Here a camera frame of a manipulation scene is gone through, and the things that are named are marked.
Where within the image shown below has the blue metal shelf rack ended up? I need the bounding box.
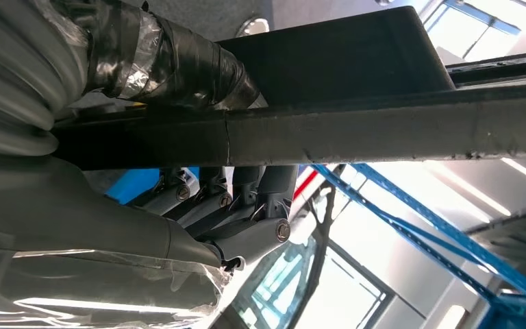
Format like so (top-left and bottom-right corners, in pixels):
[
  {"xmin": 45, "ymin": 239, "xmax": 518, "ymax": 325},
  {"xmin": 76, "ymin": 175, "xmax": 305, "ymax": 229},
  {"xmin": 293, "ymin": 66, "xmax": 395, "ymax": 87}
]
[{"xmin": 106, "ymin": 162, "xmax": 526, "ymax": 329}]

